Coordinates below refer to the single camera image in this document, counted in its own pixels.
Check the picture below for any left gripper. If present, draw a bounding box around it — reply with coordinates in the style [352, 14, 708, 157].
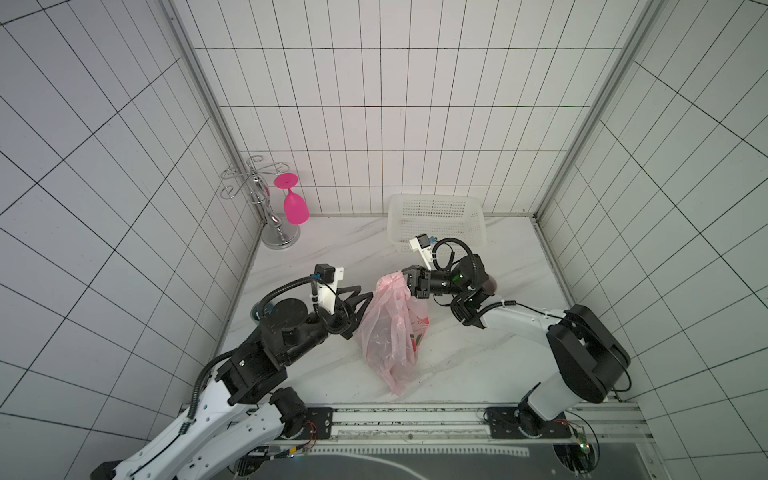
[283, 286, 374, 363]

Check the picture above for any white plastic basket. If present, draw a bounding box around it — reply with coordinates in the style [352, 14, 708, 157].
[387, 194, 487, 251]

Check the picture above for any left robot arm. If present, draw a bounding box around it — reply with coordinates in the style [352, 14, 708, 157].
[90, 276, 373, 479]

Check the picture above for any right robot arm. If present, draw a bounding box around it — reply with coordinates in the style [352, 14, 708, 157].
[402, 254, 630, 439]

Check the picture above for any teal cup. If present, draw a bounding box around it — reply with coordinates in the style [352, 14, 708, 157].
[250, 301, 274, 323]

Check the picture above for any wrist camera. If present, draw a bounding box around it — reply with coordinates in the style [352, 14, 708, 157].
[408, 234, 435, 270]
[312, 263, 344, 315]

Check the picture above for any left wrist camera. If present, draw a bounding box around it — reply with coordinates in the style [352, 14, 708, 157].
[312, 263, 344, 315]

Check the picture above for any pink plastic bag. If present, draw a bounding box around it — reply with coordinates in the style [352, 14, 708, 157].
[355, 271, 430, 396]

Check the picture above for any silver glass rack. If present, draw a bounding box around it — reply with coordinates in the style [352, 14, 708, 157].
[219, 155, 300, 250]

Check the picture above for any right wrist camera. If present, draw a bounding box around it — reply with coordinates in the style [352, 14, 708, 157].
[408, 234, 435, 270]

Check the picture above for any aluminium rail frame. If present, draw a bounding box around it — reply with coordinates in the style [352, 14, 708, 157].
[161, 401, 670, 480]

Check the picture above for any lilac mug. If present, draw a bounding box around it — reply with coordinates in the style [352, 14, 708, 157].
[482, 276, 498, 296]

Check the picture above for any pink wine glass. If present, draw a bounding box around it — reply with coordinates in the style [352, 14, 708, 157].
[274, 173, 310, 225]

